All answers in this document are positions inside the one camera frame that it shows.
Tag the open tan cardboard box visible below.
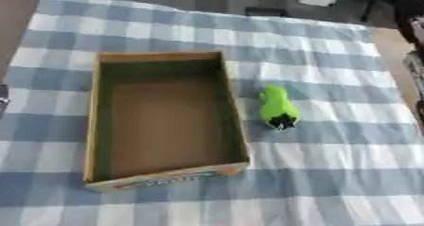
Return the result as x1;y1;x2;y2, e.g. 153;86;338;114
80;50;252;193

